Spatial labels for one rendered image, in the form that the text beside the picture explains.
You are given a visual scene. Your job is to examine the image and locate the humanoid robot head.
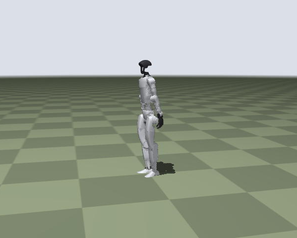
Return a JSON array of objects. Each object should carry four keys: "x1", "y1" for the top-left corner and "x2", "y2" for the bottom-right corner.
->
[{"x1": 139, "y1": 60, "x2": 152, "y2": 77}]

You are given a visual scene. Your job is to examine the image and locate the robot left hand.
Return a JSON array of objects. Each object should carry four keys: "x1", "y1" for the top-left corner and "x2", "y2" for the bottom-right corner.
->
[{"x1": 156, "y1": 114, "x2": 164, "y2": 128}]

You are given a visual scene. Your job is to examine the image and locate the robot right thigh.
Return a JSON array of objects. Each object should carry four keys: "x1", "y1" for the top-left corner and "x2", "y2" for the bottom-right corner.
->
[{"x1": 137, "y1": 114, "x2": 148, "y2": 148}]

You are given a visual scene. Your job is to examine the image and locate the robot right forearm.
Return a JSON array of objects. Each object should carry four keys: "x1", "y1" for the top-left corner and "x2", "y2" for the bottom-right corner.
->
[{"x1": 140, "y1": 100, "x2": 146, "y2": 112}]

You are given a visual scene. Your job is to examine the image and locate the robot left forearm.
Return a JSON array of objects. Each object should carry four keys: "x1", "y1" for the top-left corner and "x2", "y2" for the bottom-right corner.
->
[{"x1": 153, "y1": 96, "x2": 163, "y2": 117}]

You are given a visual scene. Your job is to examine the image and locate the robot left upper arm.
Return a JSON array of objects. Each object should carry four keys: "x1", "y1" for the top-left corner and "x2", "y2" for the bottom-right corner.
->
[{"x1": 147, "y1": 78, "x2": 157, "y2": 102}]

